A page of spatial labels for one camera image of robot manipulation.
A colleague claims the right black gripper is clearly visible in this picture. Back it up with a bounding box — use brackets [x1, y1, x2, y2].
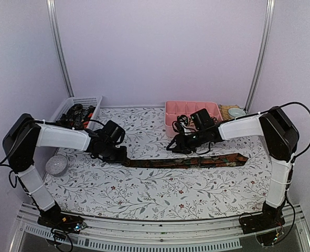
[167, 128, 207, 154]

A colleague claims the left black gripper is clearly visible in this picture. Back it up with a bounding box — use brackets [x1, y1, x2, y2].
[102, 143, 127, 164]

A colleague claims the brown green patterned tie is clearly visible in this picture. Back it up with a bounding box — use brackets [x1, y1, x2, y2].
[122, 153, 249, 169]

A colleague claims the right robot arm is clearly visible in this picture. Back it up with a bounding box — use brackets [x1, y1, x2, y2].
[166, 106, 300, 234]

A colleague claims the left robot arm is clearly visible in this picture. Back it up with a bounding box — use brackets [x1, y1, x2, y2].
[0, 113, 130, 232]

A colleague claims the pile of dark ties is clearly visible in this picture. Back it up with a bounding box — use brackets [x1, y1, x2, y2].
[56, 103, 95, 130]

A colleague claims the pink divided organizer box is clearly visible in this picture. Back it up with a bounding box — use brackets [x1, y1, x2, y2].
[165, 101, 222, 138]

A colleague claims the floral patterned table mat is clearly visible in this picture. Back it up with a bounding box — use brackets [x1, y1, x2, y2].
[39, 107, 286, 221]

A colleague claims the white plastic mesh basket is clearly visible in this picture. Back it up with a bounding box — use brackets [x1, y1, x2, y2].
[50, 96, 103, 122]

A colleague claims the grey speckled bowl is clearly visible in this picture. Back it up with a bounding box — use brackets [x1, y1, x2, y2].
[45, 155, 68, 177]

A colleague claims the light blue ceramic bowl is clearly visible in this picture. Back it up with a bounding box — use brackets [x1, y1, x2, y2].
[228, 108, 246, 118]

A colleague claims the left aluminium frame post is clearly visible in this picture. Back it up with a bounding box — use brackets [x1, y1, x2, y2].
[46, 0, 74, 97]

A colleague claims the aluminium frame post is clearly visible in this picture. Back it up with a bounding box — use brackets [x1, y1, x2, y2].
[46, 0, 74, 97]
[244, 0, 275, 112]

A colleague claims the front aluminium rail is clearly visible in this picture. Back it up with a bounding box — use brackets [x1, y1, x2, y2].
[9, 204, 310, 251]

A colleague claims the right aluminium frame post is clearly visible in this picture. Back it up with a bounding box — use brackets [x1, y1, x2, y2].
[244, 0, 275, 112]

